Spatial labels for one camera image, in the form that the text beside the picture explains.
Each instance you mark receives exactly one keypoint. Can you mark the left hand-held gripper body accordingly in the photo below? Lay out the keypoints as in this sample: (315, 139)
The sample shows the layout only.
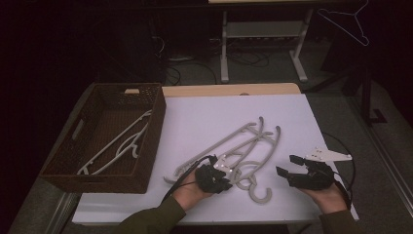
(209, 177)

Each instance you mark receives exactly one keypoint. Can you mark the white power strip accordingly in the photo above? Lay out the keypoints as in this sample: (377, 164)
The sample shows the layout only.
(180, 59)

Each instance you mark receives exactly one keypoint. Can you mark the white metal desk frame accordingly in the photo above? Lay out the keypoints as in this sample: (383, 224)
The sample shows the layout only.
(224, 48)

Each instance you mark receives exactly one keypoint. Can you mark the metal rail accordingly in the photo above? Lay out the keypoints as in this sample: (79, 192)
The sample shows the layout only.
(63, 211)
(389, 169)

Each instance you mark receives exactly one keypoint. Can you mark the brown woven basket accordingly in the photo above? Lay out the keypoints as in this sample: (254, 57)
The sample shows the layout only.
(107, 123)

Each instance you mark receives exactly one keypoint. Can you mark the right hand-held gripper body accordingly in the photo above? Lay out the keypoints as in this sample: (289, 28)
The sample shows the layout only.
(316, 177)

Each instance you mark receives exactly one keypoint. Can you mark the person's left hand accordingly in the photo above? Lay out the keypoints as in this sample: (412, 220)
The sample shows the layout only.
(190, 193)

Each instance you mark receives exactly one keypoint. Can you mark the black metal stand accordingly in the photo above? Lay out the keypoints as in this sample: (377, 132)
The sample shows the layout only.
(367, 97)

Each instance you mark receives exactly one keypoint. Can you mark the person's right hand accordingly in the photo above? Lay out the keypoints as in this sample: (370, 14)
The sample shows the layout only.
(329, 200)

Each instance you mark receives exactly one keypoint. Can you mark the grey plastic clothes hanger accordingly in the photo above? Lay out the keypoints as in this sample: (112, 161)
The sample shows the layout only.
(113, 143)
(259, 202)
(220, 144)

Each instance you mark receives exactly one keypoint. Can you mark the white table mat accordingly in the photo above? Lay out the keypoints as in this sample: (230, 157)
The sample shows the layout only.
(211, 110)

